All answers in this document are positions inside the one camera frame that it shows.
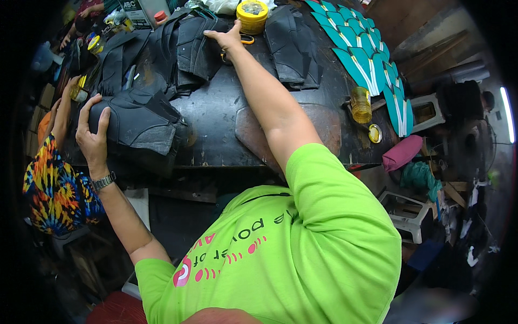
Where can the person's left hand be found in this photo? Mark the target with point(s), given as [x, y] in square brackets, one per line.
[92, 145]

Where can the person's right hand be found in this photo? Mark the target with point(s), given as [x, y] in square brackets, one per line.
[230, 40]

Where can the stack of black shoe uppers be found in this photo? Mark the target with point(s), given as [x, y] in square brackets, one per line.
[137, 121]

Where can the yellow glue tub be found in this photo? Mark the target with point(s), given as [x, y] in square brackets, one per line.
[251, 18]

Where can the white plastic bag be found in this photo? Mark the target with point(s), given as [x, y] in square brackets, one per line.
[220, 5]

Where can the silver wrist watch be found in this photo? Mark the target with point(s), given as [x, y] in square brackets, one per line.
[103, 181]

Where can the small amber glue jar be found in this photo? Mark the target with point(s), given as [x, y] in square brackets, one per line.
[79, 94]

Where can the stack of cardboard boxes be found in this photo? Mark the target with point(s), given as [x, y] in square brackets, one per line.
[40, 113]

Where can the heap of black leather pieces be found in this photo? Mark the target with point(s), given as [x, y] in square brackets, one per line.
[170, 52]

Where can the pile of black cut panels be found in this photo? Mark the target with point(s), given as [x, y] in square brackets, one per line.
[293, 44]

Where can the brown work pad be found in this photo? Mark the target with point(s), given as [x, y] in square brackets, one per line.
[251, 129]

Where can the white labelled tin can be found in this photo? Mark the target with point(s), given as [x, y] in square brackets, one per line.
[137, 12]

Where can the yellow lidded glass jar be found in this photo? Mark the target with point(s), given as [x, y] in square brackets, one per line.
[96, 44]

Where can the blue plastic jug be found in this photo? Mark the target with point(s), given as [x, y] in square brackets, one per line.
[43, 56]

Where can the row of teal shoe pieces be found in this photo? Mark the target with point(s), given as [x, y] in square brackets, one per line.
[364, 60]

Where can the amber glass jar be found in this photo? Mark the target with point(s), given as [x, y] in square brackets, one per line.
[361, 106]

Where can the red stool seat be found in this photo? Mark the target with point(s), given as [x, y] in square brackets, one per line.
[117, 310]

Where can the yellow jar lid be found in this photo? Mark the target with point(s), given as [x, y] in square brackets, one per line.
[375, 133]

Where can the pink cloth bundle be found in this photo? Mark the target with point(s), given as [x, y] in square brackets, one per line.
[401, 153]

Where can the person's body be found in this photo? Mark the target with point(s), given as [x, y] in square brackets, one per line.
[291, 251]

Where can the teal cloth bundle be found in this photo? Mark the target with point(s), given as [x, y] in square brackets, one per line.
[419, 178]

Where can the fluorescent tube light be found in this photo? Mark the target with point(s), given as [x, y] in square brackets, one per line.
[507, 115]

